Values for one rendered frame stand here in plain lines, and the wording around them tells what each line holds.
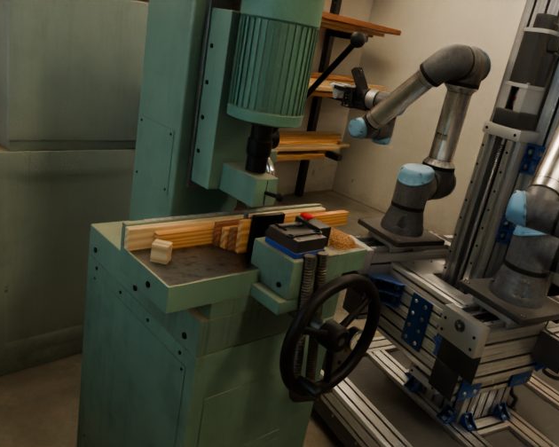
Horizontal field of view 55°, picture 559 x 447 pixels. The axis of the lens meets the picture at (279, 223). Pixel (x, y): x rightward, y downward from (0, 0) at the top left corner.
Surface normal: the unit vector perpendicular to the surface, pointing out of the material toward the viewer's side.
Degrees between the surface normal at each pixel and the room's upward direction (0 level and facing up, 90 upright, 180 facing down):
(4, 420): 0
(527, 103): 90
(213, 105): 90
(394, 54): 90
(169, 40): 90
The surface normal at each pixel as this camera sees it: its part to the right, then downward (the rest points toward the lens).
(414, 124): -0.71, 0.11
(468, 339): -0.86, 0.01
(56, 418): 0.18, -0.93
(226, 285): 0.64, 0.36
